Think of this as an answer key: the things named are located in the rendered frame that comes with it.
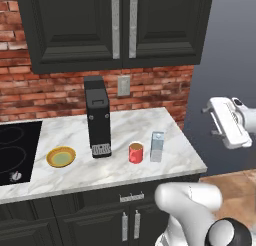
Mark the black upper cupboard door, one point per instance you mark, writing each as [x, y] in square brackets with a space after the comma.
[73, 26]
[166, 26]

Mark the grey wall outlet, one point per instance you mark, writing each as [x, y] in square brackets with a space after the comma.
[123, 86]

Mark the black lower cupboard run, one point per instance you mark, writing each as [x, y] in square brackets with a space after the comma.
[26, 223]

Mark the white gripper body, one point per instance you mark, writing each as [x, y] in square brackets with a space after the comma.
[230, 123]

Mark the red coffee mug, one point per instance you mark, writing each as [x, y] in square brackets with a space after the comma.
[136, 154]

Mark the black drawer front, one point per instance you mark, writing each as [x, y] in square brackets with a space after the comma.
[100, 200]

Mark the yellow saucer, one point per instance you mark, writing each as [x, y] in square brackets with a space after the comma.
[61, 156]

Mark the black hob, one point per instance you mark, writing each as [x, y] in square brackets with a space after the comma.
[16, 150]

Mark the grey-blue milk carton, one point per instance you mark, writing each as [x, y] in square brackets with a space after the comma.
[156, 146]

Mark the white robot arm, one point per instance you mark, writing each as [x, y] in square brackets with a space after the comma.
[186, 203]

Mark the black lower cupboard door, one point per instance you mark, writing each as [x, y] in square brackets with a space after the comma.
[150, 223]
[93, 228]

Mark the black cupboard door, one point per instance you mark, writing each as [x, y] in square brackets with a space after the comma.
[73, 26]
[93, 228]
[166, 26]
[150, 223]

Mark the black coffee machine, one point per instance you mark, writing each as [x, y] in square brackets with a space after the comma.
[97, 116]

